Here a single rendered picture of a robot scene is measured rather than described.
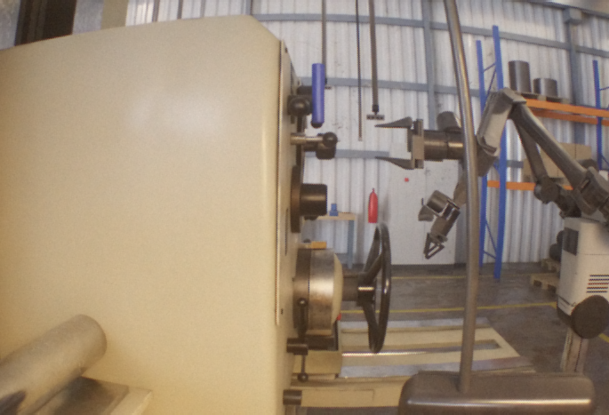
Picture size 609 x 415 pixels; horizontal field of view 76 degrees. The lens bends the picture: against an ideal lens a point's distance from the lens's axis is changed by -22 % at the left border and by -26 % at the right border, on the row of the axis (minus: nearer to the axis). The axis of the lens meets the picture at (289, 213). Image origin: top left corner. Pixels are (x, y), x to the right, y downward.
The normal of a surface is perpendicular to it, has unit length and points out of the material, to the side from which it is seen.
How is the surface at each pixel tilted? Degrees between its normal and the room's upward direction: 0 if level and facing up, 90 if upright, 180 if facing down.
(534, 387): 20
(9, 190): 90
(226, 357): 90
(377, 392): 90
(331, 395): 90
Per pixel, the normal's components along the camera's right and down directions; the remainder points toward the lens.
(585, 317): -0.21, 0.08
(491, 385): -0.10, -0.91
